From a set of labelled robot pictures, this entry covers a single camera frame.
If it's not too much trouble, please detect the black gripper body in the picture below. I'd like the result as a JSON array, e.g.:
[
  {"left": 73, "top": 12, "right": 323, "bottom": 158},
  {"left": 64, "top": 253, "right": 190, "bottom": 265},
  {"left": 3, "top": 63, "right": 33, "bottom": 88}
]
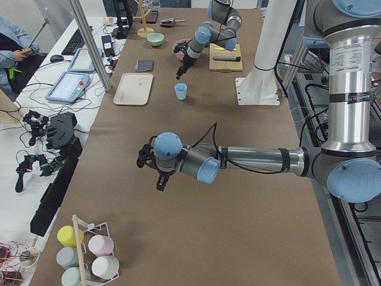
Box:
[
  {"left": 136, "top": 136, "right": 175, "bottom": 177},
  {"left": 183, "top": 46, "right": 198, "bottom": 67}
]

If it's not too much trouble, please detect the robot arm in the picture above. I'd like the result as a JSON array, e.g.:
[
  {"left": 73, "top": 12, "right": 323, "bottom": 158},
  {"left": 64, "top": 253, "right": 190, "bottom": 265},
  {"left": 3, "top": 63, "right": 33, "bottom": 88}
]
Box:
[
  {"left": 174, "top": 0, "right": 242, "bottom": 80},
  {"left": 136, "top": 1, "right": 380, "bottom": 203}
]

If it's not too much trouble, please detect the blue plastic cup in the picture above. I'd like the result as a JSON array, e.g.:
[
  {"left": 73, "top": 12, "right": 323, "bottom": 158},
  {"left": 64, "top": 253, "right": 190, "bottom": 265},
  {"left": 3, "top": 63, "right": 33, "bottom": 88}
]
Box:
[{"left": 174, "top": 83, "right": 188, "bottom": 100}]

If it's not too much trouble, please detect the steel ice scoop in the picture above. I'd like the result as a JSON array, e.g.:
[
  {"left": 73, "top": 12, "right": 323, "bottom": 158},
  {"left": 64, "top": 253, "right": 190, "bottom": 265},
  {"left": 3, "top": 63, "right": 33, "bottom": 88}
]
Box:
[{"left": 160, "top": 18, "right": 186, "bottom": 27}]

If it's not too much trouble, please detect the wooden cup stand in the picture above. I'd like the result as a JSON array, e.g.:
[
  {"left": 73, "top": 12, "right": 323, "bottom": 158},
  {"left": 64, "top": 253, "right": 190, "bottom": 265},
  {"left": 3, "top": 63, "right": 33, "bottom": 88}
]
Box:
[{"left": 133, "top": 0, "right": 154, "bottom": 38}]

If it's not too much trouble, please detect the pink cup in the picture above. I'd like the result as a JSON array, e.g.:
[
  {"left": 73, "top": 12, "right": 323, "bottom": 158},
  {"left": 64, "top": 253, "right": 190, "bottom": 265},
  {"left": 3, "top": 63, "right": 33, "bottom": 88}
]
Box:
[{"left": 88, "top": 235, "right": 114, "bottom": 257}]

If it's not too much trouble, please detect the white cup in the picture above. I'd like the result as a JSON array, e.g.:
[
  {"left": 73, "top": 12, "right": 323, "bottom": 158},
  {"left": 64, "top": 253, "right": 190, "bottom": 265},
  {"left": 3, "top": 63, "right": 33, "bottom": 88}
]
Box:
[{"left": 92, "top": 256, "right": 119, "bottom": 279}]

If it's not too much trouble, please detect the yellow cup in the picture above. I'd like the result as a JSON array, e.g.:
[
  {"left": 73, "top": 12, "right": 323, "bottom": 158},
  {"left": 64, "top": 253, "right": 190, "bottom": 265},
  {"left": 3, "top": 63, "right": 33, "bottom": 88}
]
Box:
[{"left": 57, "top": 226, "right": 77, "bottom": 248}]

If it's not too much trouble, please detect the grey cup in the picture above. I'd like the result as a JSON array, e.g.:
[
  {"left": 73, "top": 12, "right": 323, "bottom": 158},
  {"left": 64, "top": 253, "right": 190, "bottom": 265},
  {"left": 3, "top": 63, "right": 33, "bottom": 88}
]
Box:
[{"left": 56, "top": 247, "right": 79, "bottom": 269}]

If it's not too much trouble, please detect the white cup rack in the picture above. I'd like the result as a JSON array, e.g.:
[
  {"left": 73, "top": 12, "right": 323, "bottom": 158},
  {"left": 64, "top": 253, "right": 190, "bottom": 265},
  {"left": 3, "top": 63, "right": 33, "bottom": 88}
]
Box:
[{"left": 72, "top": 214, "right": 120, "bottom": 285}]

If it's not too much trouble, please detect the mint cup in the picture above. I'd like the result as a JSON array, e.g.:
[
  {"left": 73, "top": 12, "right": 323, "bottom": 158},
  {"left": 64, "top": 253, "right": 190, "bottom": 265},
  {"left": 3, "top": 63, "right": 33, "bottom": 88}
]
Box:
[{"left": 61, "top": 267, "right": 82, "bottom": 286}]

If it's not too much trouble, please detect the pink bowl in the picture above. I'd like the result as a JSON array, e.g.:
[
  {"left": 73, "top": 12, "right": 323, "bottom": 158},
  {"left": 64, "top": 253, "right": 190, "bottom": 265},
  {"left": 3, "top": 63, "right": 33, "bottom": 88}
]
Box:
[{"left": 173, "top": 39, "right": 191, "bottom": 61}]

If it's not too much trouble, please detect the wooden cutting board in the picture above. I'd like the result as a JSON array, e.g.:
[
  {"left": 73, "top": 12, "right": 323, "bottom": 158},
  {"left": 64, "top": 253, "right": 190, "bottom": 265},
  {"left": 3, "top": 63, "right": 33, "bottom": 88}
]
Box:
[{"left": 209, "top": 43, "right": 243, "bottom": 72}]

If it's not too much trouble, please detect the yellow plastic knife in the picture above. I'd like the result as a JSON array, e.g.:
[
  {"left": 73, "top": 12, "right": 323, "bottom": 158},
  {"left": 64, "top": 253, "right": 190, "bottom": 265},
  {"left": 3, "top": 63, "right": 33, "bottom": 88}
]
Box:
[{"left": 214, "top": 46, "right": 237, "bottom": 51}]

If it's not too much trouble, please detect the green bowl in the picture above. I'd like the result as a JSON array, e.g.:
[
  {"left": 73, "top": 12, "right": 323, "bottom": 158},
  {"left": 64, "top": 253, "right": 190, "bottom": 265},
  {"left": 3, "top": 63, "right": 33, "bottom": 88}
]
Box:
[{"left": 146, "top": 33, "right": 165, "bottom": 47}]

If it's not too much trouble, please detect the grey folded cloth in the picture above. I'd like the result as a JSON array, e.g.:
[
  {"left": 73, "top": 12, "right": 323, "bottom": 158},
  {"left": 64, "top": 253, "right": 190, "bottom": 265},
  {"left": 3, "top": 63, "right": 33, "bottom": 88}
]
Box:
[{"left": 135, "top": 60, "right": 154, "bottom": 72}]

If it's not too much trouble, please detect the cream rabbit tray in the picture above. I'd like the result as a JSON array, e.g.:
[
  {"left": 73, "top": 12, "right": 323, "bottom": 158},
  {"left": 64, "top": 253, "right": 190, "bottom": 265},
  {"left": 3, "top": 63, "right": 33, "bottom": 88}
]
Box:
[{"left": 113, "top": 73, "right": 154, "bottom": 105}]

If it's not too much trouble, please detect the blue teach pendant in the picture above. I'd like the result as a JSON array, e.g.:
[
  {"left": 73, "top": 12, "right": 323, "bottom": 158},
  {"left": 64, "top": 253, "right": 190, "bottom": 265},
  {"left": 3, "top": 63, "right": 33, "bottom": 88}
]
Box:
[
  {"left": 67, "top": 48, "right": 95, "bottom": 73},
  {"left": 45, "top": 71, "right": 90, "bottom": 103}
]

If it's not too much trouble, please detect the black keyboard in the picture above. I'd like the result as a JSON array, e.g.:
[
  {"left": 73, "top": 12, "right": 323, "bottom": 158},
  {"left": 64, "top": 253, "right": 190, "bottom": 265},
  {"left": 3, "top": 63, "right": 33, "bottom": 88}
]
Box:
[{"left": 61, "top": 29, "right": 85, "bottom": 55}]

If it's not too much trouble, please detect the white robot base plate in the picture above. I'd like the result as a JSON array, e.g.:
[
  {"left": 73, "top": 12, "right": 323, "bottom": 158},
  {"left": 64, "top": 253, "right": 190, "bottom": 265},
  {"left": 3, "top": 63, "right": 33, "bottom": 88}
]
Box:
[{"left": 235, "top": 76, "right": 280, "bottom": 105}]

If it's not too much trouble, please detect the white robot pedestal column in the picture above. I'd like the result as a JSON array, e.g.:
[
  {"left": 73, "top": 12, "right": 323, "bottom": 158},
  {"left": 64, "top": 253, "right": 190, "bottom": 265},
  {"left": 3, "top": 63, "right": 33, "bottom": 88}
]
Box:
[{"left": 252, "top": 0, "right": 298, "bottom": 79}]

